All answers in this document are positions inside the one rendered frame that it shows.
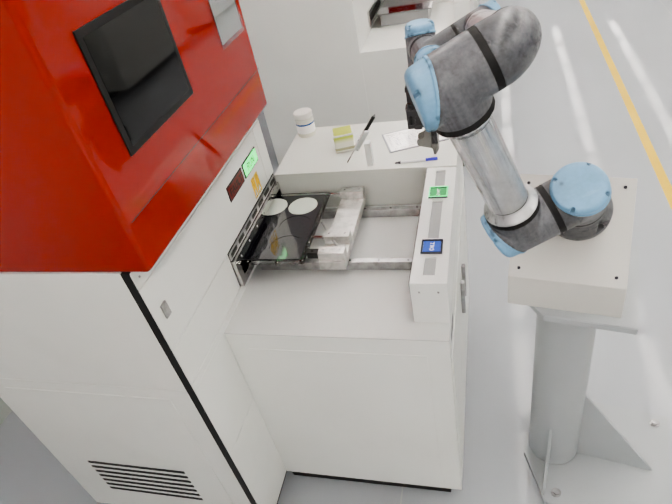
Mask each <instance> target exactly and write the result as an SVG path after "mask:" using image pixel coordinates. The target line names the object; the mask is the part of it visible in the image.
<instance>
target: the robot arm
mask: <svg viewBox="0 0 672 504"><path fill-rule="evenodd" d="M404 39H405V42H406V52H407V61H408V68H407V70H406V71H405V74H404V80H405V83H406V84H405V88H404V89H405V93H406V98H407V104H406V107H405V111H406V116H407V125H408V129H415V130H420V129H423V127H424V128H425V129H424V131H422V132H420V133H419V134H418V138H419V139H418V140H417V145H418V146H422V147H428V148H432V149H433V152H434V154H437V152H438V150H439V135H440V136H442V137H444V138H450V140H451V142H452V144H453V146H454V147H455V149H456V151H457V153H458V155H459V156H460V158H461V160H462V162H463V163H464V165H465V167H466V169H467V171H468V172H469V174H470V176H471V178H472V180H473V181H474V183H475V185H476V187H477V189H478V190H479V192H480V194H481V196H482V197H483V199H484V201H485V205H484V214H483V215H482V216H481V218H480V221H481V224H482V226H483V228H484V229H485V231H486V233H487V234H488V236H489V238H490V239H491V240H492V241H493V243H494V245H495V246H496V247H497V249H498V250H499V251H500V252H501V253H502V254H503V255H504V256H506V257H514V256H516V255H519V254H523V253H525V252H526V251H527V250H529V249H531V248H533V247H535V246H537V245H539V244H541V243H543V242H545V241H547V240H549V239H551V238H553V237H555V236H557V235H559V236H561V237H563V238H565V239H568V240H573V241H583V240H588V239H591V238H593V237H596V236H597V235H599V234H600V233H602V232H603V231H604V230H605V229H606V227H607V226H608V225H609V223H610V221H611V218H612V215H613V201H612V198H611V194H612V189H611V184H610V180H609V178H608V176H607V174H606V173H605V172H604V171H603V170H602V169H601V168H600V167H598V166H596V165H594V164H592V163H588V162H573V163H570V164H567V165H565V166H563V167H562V168H560V169H559V170H558V171H557V172H556V173H555V174H554V175H553V177H552V179H550V180H548V181H546V182H544V183H542V184H540V185H539V186H537V187H535V188H532V187H531V186H529V185H527V184H524V183H523V181H522V179H521V176H520V174H519V172H518V170H517V168H516V166H515V163H514V161H513V159H512V157H511V155H510V153H509V150H508V148H507V146H506V144H505V142H504V140H503V137H502V135H501V133H500V131H499V129H498V127H497V124H496V122H495V120H494V118H493V116H492V115H493V113H494V110H495V107H496V102H495V98H494V96H493V95H494V94H496V93H498V92H499V91H501V90H503V89H504V88H506V87H507V86H509V85H511V84H512V83H514V82H515V81H516V80H517V79H519V78H520V77H521V76H522V75H523V74H524V73H525V72H526V70H527V69H528V68H529V67H530V65H531V64H532V62H533V61H534V59H535V57H536V56H537V53H538V51H539V48H540V45H541V40H542V29H541V24H540V22H539V20H538V18H537V17H536V15H535V14H534V13H533V12H532V11H530V10H529V9H527V8H525V7H522V6H505V7H502V8H501V7H500V5H499V4H498V3H497V2H496V1H495V0H489V1H487V2H485V3H484V4H480V5H479V6H478V7H477V8H476V9H474V10H473V11H471V12H470V13H468V14H467V15H465V16H463V17H462V18H460V19H459V20H457V21H456V22H454V23H452V24H451V25H449V26H448V27H446V28H445V29H443V30H442V31H440V32H439V33H437V34H436V30H435V24H434V21H433V20H431V19H428V18H422V19H416V20H413V21H410V22H408V23H407V24H406V25H405V37H404ZM406 109H407V110H406Z"/></svg>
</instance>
